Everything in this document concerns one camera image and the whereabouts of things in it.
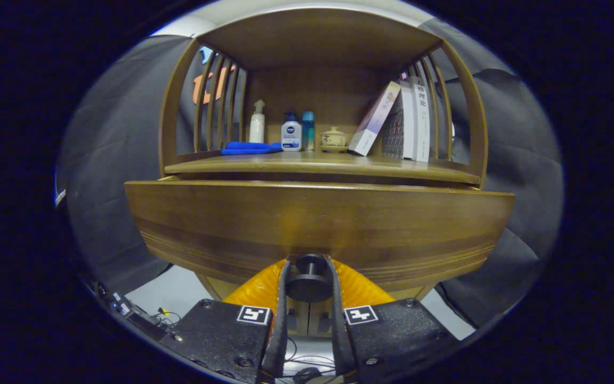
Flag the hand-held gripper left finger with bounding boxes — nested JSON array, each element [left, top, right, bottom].
[[159, 258, 293, 384]]

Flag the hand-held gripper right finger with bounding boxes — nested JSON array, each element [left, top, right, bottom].
[[324, 255, 459, 384]]

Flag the wooden drawer with black knob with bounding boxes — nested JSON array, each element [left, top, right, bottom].
[[125, 176, 515, 303]]

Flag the wooden countertop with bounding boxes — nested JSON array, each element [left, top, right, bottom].
[[164, 151, 481, 185]]

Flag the wooden cabinet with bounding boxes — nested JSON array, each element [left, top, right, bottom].
[[159, 6, 489, 337]]

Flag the black power strip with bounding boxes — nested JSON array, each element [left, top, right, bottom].
[[96, 283, 180, 342]]

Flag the blue cloth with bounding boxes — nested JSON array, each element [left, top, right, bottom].
[[221, 141, 283, 156]]

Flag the patterned cover book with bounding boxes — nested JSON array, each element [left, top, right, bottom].
[[381, 80, 417, 159]]

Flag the beige lidded tea cup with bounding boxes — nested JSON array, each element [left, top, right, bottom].
[[320, 126, 349, 153]]

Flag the white spray bottle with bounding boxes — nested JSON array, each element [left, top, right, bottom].
[[249, 99, 266, 143]]

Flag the white pump bottle blue cap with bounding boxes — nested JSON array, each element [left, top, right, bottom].
[[281, 111, 303, 152]]

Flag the white book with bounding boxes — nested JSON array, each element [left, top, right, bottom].
[[413, 76, 431, 163]]

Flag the purple cover book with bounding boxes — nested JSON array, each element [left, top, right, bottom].
[[348, 81, 401, 157]]

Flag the clear blue bottle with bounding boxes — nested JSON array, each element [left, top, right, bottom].
[[302, 111, 315, 151]]

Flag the black floor cables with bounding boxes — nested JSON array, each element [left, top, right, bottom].
[[283, 336, 340, 384]]

